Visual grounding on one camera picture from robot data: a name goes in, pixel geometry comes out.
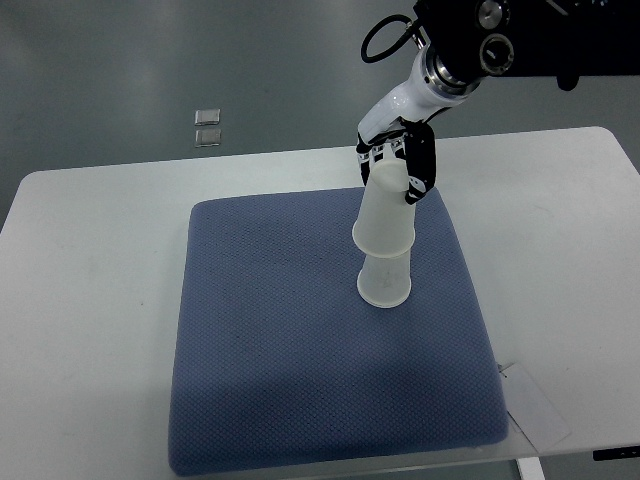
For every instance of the black white robotic hand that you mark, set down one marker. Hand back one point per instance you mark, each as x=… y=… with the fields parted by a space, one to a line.
x=401 y=119

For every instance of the white paper cup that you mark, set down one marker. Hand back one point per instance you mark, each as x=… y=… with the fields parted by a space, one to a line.
x=385 y=282
x=384 y=227

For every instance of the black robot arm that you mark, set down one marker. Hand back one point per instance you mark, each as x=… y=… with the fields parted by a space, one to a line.
x=566 y=40

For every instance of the white paper cup on mat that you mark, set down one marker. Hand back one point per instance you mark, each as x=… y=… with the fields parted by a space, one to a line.
x=385 y=282

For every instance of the upper metal floor plate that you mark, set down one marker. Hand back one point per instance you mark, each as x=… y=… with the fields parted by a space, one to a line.
x=207 y=116

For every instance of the blue textured cushion mat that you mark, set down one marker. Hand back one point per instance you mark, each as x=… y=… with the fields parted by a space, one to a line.
x=279 y=361

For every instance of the white paper tag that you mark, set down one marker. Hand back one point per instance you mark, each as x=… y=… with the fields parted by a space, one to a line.
x=531 y=410

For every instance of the white table leg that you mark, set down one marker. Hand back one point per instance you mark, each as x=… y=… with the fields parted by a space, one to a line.
x=530 y=468

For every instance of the black table control panel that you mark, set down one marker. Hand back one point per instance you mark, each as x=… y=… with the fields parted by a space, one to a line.
x=616 y=453

